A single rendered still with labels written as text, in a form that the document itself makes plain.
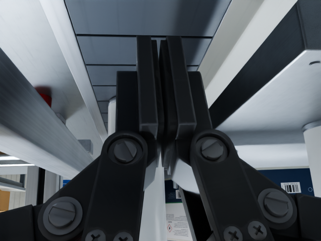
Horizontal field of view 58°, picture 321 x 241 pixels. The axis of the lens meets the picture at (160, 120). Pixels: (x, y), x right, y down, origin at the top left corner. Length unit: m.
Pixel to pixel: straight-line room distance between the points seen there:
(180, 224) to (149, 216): 0.47
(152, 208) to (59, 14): 0.16
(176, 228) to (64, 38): 0.60
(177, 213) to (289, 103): 0.46
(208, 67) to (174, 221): 0.60
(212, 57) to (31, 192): 0.39
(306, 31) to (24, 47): 0.24
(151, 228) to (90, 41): 0.15
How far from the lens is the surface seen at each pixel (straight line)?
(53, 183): 0.48
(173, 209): 0.74
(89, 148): 0.45
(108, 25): 0.17
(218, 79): 0.16
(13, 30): 0.29
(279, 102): 0.33
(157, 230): 0.26
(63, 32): 0.19
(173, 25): 0.17
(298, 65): 0.25
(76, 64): 0.22
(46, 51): 0.31
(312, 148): 0.45
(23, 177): 3.95
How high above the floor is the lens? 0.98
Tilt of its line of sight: 16 degrees down
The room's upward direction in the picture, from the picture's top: 178 degrees clockwise
